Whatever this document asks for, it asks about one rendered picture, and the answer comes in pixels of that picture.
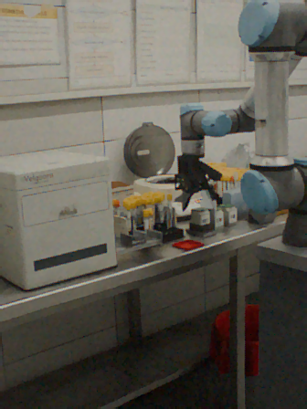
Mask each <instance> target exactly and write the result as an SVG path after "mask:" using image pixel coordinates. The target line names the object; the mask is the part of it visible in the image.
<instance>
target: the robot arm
mask: <svg viewBox="0 0 307 409"><path fill-rule="evenodd" d="M238 35H239V37H241V39H240V40H241V42H242V43H243V44H244V45H246V46H248V54H249V55H250V56H251V57H252V58H253V59H254V83H253V85H252V86H251V88H250V90H249V92H248V93H247V95H246V97H245V98H244V100H242V102H241V104H240V105H239V106H238V108H237V109H231V110H214V111H204V107H203V105H202V104H200V103H191V104H183V105H182V106H181V107H180V116H179V118H180V131H181V153H182V155H179V156H177V170H178V174H175V190H176V191H178V190H181V191H182V193H181V194H180V195H178V196H177V197H176V198H175V202H176V203H182V211H183V212H184V211H185V210H186V208H187V207H188V204H189V202H190V200H191V197H192V196H193V195H194V194H197V193H199V192H200V191H201V196H202V200H201V201H200V202H199V204H200V206H201V207H202V208H205V209H211V214H212V216H213V217H214V219H216V218H217V202H216V200H217V199H216V194H215V189H214V186H213V184H212V183H211V182H210V181H213V182H216V181H220V180H221V178H222V175H223V174H222V173H220V172H219V171H217V170H215V169H214V168H212V167H210V166H209V165H207V164H206V163H203V162H201V161H200V159H202V158H205V151H206V136H210V137H214V138H218V137H223V136H225V135H227V134H233V133H236V134H239V133H246V132H247V133H251V132H255V145H256V153H255V155H254V156H253V157H252V158H251V159H250V160H249V170H247V171H245V172H244V173H243V174H242V176H241V178H240V182H239V189H240V193H241V196H242V199H243V201H244V202H245V203H246V205H247V207H248V208H249V209H250V210H251V211H252V212H254V213H256V214H259V215H265V214H274V213H276V212H279V211H283V210H287V209H288V216H287V218H286V221H285V226H284V228H283V229H282V232H281V240H282V241H283V242H284V243H285V244H287V245H290V246H297V247H307V158H302V157H290V155H289V134H288V121H289V88H288V83H289V77H290V75H291V73H292V72H293V71H294V70H295V69H296V68H297V67H298V65H299V62H300V61H301V60H302V58H305V57H307V0H250V1H249V2H247V3H246V4H245V6H244V8H242V12H241V14H240V17H239V20H238ZM178 178H179V183H180V184H179V185H178V186H177V187H176V179H178Z"/></svg>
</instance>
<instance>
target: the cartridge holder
mask: <svg viewBox="0 0 307 409"><path fill-rule="evenodd" d="M185 231H186V232H187V233H188V234H193V235H197V236H202V237H208V236H213V235H215V234H216V233H217V230H214V229H212V223H208V224H205V225H197V224H193V223H189V227H188V228H186V229H185Z"/></svg>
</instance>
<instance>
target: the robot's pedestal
mask: <svg viewBox="0 0 307 409"><path fill-rule="evenodd" d="M259 409H307V272H304V271H301V270H299V269H295V268H292V267H287V266H283V265H280V264H273V263H271V262H268V261H265V260H261V259H260V260H259Z"/></svg>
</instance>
